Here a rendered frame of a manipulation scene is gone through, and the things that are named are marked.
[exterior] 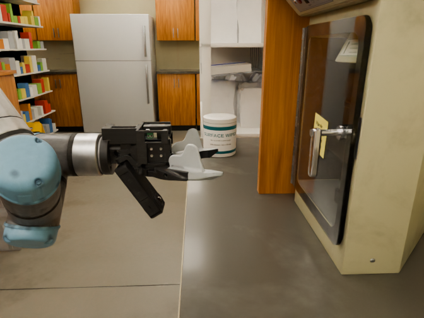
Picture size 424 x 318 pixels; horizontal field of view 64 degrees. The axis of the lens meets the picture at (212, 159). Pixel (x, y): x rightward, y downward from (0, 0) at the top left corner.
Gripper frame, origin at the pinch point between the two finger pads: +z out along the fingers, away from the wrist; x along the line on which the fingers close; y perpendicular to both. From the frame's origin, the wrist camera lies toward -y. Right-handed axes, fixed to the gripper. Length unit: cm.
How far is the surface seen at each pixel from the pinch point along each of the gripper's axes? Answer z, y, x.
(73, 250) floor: -90, -115, 149
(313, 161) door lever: 17.0, 0.7, -1.0
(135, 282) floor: -41, -114, 114
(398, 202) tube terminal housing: 31.0, -5.4, -5.4
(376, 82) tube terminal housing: 23.8, 15.0, -5.4
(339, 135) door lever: 21.1, 5.4, -0.6
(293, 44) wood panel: 20.7, 20.8, 31.6
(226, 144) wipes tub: 7, -15, 66
